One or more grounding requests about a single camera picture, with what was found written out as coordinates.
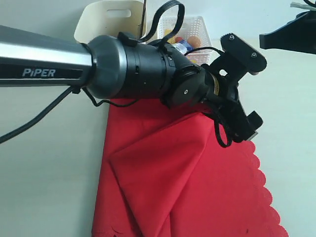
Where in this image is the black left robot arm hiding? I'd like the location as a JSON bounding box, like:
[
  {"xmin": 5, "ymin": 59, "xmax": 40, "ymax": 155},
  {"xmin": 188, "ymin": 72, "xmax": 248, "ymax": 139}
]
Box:
[{"xmin": 0, "ymin": 26, "xmax": 267, "ymax": 147}]

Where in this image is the blue white milk carton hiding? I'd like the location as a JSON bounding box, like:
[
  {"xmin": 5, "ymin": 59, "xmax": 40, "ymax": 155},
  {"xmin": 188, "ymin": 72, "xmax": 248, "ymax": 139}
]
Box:
[{"xmin": 172, "ymin": 40, "xmax": 193, "ymax": 55}]

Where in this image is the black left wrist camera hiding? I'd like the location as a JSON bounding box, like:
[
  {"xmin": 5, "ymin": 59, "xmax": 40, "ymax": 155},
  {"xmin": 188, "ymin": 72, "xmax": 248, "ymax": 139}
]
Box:
[{"xmin": 220, "ymin": 33, "xmax": 267, "ymax": 75}]

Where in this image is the cream plastic bin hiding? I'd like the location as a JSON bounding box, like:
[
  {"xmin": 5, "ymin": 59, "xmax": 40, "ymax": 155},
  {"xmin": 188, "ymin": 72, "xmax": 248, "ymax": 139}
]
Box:
[{"xmin": 74, "ymin": 0, "xmax": 147, "ymax": 43}]

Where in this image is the yellow cheese wedge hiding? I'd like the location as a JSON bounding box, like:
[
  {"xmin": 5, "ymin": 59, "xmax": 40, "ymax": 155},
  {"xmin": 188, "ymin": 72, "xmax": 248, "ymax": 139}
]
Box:
[{"xmin": 163, "ymin": 29, "xmax": 172, "ymax": 37}]

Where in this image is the red tablecloth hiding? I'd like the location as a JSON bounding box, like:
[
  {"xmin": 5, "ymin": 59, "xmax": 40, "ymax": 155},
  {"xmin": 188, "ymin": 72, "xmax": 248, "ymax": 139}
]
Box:
[{"xmin": 92, "ymin": 100, "xmax": 288, "ymax": 237}]

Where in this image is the white perforated plastic basket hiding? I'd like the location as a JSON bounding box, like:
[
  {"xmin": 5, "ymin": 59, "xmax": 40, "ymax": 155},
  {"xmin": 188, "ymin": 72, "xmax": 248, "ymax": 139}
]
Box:
[{"xmin": 157, "ymin": 16, "xmax": 213, "ymax": 65}]

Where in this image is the brown egg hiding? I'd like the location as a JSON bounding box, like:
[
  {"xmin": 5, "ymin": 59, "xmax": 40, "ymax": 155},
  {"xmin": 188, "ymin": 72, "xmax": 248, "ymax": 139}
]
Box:
[{"xmin": 187, "ymin": 36, "xmax": 201, "ymax": 49}]

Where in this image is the brown chopstick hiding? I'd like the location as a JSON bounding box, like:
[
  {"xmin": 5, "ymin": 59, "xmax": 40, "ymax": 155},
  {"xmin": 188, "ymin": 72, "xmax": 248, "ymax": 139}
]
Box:
[{"xmin": 138, "ymin": 0, "xmax": 147, "ymax": 39}]

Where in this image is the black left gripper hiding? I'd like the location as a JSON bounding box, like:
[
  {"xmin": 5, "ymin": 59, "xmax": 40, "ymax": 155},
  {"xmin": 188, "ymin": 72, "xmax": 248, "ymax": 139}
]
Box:
[{"xmin": 201, "ymin": 53, "xmax": 263, "ymax": 143}]

